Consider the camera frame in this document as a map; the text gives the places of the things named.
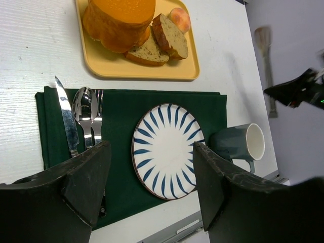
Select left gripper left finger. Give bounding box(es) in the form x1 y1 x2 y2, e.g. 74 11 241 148
1 141 111 242

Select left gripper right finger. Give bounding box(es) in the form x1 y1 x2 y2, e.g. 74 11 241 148
193 142 323 242

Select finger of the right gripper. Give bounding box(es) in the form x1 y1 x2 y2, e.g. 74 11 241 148
264 68 323 109

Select metal tongs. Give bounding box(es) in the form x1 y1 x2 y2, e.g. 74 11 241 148
254 26 278 118

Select seeded bread slice back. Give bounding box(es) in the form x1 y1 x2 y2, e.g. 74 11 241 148
152 14 189 60

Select seeded bread slice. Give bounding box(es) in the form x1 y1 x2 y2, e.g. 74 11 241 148
124 25 169 66
152 14 189 60

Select round bread bun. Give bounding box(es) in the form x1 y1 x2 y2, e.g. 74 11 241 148
169 8 191 33

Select seeded bread slice front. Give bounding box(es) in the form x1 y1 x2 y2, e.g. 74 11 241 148
124 25 169 66

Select orange bread loaf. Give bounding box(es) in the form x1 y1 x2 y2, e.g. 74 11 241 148
83 1 156 53

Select dark green cloth mat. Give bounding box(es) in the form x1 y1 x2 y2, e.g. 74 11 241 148
35 87 227 228

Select grey-blue mug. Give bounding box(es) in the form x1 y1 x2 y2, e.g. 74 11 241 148
210 124 265 174

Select table knife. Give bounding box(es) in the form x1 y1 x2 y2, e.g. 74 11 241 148
55 76 79 157

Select metal fork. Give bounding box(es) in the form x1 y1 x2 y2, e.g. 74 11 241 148
91 89 104 145

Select blue striped white plate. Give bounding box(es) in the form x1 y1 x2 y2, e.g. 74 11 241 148
132 103 205 200

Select metal spoon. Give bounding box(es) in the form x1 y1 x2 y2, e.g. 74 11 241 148
72 87 98 149

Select yellow tray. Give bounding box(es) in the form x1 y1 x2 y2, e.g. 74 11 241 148
75 1 200 80

